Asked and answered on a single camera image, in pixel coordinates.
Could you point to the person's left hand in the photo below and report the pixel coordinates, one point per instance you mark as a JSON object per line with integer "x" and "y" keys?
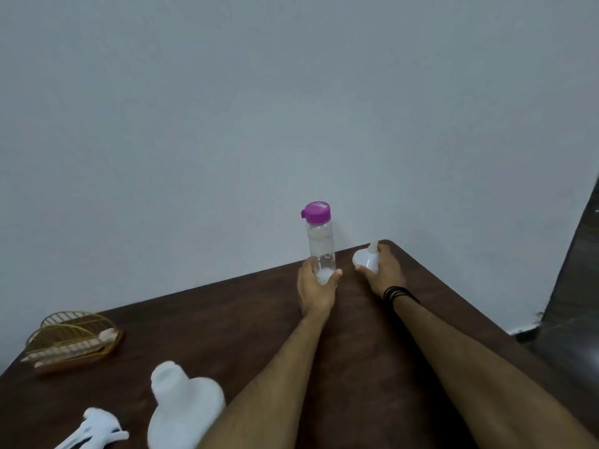
{"x": 316, "y": 294}

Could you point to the person's right hand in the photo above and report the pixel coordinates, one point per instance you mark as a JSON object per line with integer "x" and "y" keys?
{"x": 386, "y": 273}

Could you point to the white plastic funnel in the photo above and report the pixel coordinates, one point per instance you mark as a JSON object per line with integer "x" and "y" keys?
{"x": 367, "y": 259}

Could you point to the clear water bottle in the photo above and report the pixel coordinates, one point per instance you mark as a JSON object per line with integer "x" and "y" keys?
{"x": 322, "y": 252}

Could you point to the purple bottle cap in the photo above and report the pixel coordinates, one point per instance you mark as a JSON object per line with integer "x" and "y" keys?
{"x": 316, "y": 211}

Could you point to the white spray bottle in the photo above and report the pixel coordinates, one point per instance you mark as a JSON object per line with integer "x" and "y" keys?
{"x": 185, "y": 411}

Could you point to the white trigger sprayer head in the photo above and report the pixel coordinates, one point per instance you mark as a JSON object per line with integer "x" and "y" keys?
{"x": 93, "y": 432}

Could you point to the person's left forearm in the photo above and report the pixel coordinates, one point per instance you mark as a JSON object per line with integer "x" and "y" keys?
{"x": 266, "y": 392}

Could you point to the person's right forearm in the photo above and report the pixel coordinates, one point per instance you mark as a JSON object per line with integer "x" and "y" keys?
{"x": 482, "y": 383}

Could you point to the dark wooden table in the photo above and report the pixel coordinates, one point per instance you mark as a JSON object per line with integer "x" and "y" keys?
{"x": 365, "y": 369}

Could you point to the white paper napkins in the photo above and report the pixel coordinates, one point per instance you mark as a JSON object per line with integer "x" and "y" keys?
{"x": 75, "y": 348}

